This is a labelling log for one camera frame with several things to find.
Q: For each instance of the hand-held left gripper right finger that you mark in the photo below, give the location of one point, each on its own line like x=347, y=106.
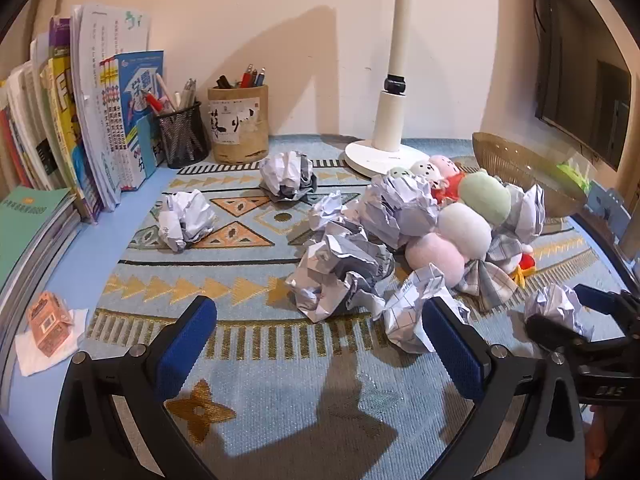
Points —
x=455, y=355

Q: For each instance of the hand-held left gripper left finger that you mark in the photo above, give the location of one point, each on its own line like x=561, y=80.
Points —
x=187, y=355

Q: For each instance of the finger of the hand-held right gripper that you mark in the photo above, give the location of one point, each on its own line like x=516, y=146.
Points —
x=597, y=297
x=547, y=330

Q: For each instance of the large pastel dango plush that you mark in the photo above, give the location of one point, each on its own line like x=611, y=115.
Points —
x=465, y=230

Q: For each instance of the brown plastic basket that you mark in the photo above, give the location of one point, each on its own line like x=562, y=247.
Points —
x=515, y=160

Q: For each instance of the person's right hand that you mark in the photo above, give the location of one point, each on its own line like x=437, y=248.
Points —
x=596, y=440

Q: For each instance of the blue patterned table mat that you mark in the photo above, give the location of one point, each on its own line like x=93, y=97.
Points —
x=250, y=270

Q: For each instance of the clear bag with green item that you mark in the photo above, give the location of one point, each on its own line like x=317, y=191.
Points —
x=575, y=170

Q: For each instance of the small orange carton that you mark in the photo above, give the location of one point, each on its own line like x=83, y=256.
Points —
x=47, y=325

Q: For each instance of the white tissue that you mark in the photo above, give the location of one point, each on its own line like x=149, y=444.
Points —
x=30, y=360

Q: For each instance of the red dressed plush doll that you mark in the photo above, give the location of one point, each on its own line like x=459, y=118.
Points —
x=447, y=187

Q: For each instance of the small dango plush with faces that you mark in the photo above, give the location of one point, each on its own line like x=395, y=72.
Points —
x=425, y=167

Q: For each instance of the stack of flat books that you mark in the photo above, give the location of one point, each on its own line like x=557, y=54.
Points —
x=25, y=220

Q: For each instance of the black mesh pen holder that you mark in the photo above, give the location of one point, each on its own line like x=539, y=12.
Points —
x=182, y=135

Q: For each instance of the bamboo pen holder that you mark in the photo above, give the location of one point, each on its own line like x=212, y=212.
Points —
x=237, y=125

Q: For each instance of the black monitor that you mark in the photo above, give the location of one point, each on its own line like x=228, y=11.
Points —
x=575, y=60

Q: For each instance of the white desk lamp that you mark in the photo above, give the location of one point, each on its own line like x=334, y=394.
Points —
x=390, y=120

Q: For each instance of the row of books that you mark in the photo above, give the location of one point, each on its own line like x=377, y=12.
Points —
x=90, y=110

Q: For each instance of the bundle of white silver pens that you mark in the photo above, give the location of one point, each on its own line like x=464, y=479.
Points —
x=162, y=91

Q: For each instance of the bundle of red black pens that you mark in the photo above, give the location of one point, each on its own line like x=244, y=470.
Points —
x=245, y=77

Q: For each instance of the blue cover workbook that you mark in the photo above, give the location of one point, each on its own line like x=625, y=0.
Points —
x=142, y=72

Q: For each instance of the grey metal bracket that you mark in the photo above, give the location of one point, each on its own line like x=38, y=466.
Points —
x=607, y=207

